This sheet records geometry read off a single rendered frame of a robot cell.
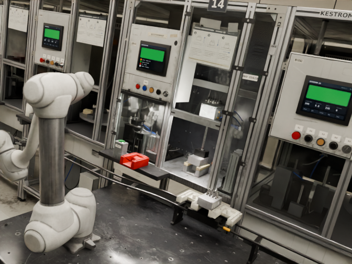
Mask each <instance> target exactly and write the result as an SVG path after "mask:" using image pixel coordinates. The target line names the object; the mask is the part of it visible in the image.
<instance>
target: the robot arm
mask: <svg viewBox="0 0 352 264"><path fill-rule="evenodd" d="M93 86H94V80H93V78H92V77H91V75H90V74H89V73H86V72H77V73H75V74H73V73H59V72H48V73H41V74H37V75H35V76H33V77H31V78H30V79H28V80H27V81H26V83H25V84H24V87H23V95H24V98H25V100H26V102H27V103H28V104H29V105H30V106H32V108H33V110H34V115H33V118H32V121H31V126H30V130H29V135H28V139H27V141H25V140H23V141H20V140H18V139H15V137H14V136H13V135H12V134H10V133H7V132H5V131H3V130H0V169H1V171H2V172H3V174H4V175H5V176H6V177H7V178H8V179H9V180H10V181H12V182H18V181H21V180H23V179H25V178H26V177H27V175H28V169H27V167H28V165H29V160H30V159H31V158H32V157H33V156H34V154H35V153H36V150H37V148H38V145H39V183H40V201H38V202H37V203H36V205H35V206H34V208H33V212H32V215H31V218H30V221H29V224H28V225H27V226H26V229H25V232H24V241H25V245H26V246H27V248H28V249H29V250H31V251H33V252H41V253H46V252H50V251H53V250H55V249H57V248H59V247H60V246H63V247H65V248H66V249H67V250H69V252H70V253H71V254H75V253H77V252H78V251H79V250H81V249H83V248H88V249H91V250H93V249H94V248H95V246H96V245H95V243H96V242H99V241H100V237H99V236H97V235H94V234H93V233H92V231H93V226H94V221H95V214H96V201H95V197H94V195H93V193H92V192H91V191H90V190H89V189H86V188H75V189H73V190H71V191H70V192H68V194H67V195H66V196H65V197H64V118H65V117H66V115H67V113H68V109H69V107H70V105H72V104H74V103H76V102H78V101H79V100H81V99H82V98H84V97H85V96H87V95H88V94H89V93H90V91H91V90H92V88H93ZM16 144H17V145H19V146H22V147H25V148H24V150H23V151H21V150H16V149H15V147H14V145H16Z"/></svg>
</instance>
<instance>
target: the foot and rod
mask: <svg viewBox="0 0 352 264"><path fill-rule="evenodd" d="M207 132H208V127H207V126H206V128H205V133H204V137H203V142H202V147H201V148H196V149H195V151H194V155H196V156H198V157H201V158H207V157H208V155H209V151H207V150H205V149H204V146H205V142H206V137H207Z"/></svg>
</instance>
